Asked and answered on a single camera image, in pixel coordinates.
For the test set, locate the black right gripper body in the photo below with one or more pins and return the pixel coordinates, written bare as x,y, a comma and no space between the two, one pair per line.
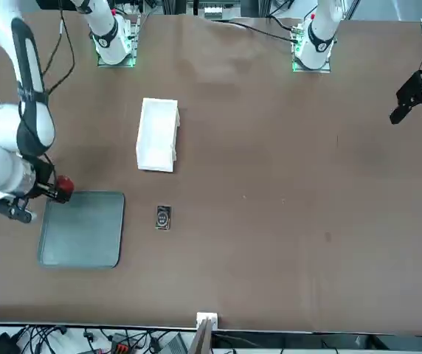
44,178

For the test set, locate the red apple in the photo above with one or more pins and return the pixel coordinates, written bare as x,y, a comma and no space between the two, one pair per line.
65,183

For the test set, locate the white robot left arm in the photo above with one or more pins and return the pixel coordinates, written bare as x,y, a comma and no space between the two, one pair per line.
319,37

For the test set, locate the gray tray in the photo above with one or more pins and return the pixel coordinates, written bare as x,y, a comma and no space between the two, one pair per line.
82,232

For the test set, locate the white plastic box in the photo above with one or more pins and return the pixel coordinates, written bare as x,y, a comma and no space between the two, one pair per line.
157,132

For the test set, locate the black box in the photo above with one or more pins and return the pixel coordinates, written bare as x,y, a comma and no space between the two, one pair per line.
0,344

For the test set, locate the small black card pack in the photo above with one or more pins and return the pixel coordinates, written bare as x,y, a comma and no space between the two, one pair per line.
164,217

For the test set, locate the grey power adapter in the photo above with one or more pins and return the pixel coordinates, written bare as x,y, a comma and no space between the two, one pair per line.
174,344

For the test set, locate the white power strip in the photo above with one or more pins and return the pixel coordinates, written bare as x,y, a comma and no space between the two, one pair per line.
216,13

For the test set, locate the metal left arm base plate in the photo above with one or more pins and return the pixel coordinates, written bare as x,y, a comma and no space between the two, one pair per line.
323,69

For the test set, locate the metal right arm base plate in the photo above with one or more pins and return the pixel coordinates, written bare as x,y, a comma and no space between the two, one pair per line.
122,64

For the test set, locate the aluminium camera post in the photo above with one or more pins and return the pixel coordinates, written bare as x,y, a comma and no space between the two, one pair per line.
201,339

